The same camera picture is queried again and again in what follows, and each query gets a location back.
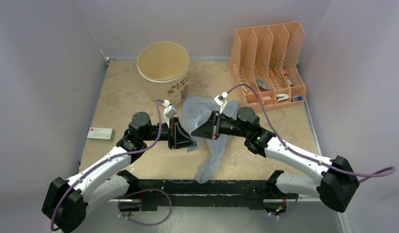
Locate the white stapler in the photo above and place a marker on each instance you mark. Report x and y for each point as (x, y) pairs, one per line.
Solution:
(282, 97)

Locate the orange item in rack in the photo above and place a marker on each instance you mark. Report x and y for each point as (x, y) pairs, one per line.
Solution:
(271, 74)

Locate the blue plastic trash bag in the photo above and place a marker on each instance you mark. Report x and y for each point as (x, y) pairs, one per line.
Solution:
(196, 110)

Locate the beige paper trash bin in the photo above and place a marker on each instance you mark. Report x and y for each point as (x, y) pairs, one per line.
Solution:
(164, 67)

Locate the orange file organizer rack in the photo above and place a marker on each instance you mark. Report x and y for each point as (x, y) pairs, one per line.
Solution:
(255, 51)

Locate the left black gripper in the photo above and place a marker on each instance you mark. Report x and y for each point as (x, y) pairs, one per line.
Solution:
(177, 136)

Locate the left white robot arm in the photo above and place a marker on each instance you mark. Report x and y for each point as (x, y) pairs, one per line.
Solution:
(68, 201)

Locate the white red small box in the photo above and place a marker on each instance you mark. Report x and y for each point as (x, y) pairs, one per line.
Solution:
(102, 134)

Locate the blue small item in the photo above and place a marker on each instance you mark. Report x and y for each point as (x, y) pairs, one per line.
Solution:
(298, 98)

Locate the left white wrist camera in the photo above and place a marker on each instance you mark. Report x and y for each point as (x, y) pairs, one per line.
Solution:
(170, 111)

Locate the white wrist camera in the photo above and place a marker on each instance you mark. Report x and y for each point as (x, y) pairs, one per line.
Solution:
(221, 101)
(170, 111)

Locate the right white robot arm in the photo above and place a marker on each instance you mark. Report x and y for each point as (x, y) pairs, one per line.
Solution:
(328, 179)

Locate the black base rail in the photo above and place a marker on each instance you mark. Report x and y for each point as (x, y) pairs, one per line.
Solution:
(252, 194)

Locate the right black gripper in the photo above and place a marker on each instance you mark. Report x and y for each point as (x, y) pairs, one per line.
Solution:
(211, 129)

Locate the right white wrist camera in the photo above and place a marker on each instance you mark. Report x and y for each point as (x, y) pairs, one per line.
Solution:
(221, 101)

